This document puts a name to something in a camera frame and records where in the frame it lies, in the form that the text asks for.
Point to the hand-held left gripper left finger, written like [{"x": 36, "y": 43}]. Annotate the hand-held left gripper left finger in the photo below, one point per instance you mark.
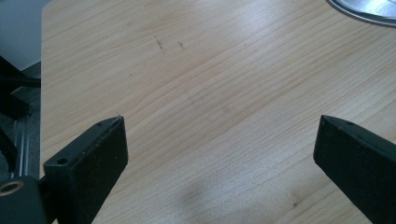
[{"x": 90, "y": 168}]

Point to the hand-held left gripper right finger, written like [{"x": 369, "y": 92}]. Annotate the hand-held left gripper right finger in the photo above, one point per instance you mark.
[{"x": 358, "y": 161}]

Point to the round metal plate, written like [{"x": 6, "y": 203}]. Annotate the round metal plate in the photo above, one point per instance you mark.
[{"x": 367, "y": 11}]

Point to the black metal stand frame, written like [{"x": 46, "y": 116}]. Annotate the black metal stand frame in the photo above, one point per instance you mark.
[{"x": 14, "y": 102}]

